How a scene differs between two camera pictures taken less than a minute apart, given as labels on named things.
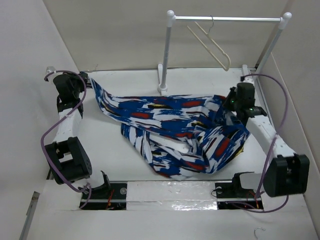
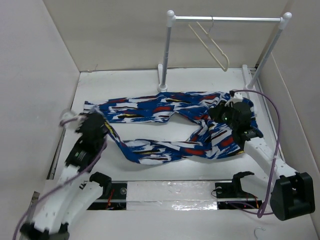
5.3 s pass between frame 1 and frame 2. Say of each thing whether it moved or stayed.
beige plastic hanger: stayed
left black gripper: moved
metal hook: stayed
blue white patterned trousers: moved
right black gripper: moved
